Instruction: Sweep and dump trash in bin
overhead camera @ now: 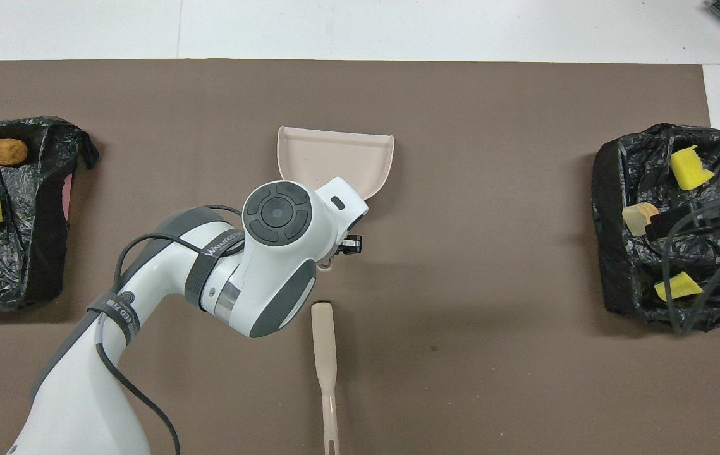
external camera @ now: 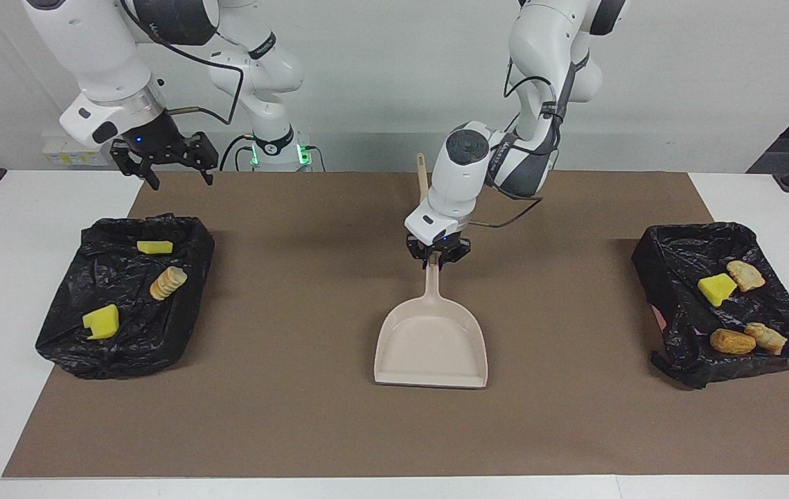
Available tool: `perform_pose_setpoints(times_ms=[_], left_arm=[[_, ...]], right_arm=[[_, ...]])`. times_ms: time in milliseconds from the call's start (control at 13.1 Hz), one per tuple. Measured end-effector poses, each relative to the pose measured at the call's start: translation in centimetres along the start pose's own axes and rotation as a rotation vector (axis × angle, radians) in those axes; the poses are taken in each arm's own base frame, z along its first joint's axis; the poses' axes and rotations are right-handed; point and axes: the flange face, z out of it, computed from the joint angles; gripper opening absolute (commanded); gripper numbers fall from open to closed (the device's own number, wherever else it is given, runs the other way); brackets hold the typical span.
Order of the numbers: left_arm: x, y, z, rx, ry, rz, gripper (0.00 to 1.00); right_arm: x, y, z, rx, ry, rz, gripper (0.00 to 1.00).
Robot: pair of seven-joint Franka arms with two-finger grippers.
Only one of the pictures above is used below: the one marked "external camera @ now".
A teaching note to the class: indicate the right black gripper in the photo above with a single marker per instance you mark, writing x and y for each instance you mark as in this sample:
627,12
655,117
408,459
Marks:
155,142

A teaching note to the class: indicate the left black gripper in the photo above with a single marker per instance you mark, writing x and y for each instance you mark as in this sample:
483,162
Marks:
439,248

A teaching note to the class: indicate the beige plastic dustpan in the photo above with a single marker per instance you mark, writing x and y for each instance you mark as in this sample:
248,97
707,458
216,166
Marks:
431,346

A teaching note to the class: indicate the beige hand brush black bristles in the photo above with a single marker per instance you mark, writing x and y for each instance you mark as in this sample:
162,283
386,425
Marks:
422,177

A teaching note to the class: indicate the yellow sponge green edge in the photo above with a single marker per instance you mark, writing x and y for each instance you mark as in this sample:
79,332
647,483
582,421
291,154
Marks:
154,247

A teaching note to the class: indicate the sliced orange-crust bread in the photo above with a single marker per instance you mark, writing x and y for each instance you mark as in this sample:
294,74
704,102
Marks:
167,283

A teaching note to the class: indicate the large notched yellow sponge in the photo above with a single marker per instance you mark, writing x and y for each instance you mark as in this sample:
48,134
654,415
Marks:
102,322

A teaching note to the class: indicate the plain yellow sponge piece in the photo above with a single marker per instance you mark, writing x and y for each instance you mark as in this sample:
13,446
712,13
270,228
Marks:
716,289

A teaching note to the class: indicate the brown bread roll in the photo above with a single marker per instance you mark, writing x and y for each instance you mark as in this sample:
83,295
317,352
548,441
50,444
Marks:
732,342

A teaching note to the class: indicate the pale oval bread piece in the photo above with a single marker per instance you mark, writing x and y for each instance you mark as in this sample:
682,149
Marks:
746,275

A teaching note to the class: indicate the pale torn bread chunk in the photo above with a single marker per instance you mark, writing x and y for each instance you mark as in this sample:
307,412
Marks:
768,338

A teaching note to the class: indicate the black-bagged trash bin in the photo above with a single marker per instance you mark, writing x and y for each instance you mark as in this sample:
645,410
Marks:
124,333

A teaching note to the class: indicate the black-bagged bin pink rim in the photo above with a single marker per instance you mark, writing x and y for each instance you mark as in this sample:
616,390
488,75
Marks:
685,326

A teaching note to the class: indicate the white cardboard box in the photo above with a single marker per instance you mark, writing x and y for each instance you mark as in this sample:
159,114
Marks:
58,154

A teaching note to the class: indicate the brown table mat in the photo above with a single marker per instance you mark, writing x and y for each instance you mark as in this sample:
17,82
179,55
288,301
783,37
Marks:
394,430

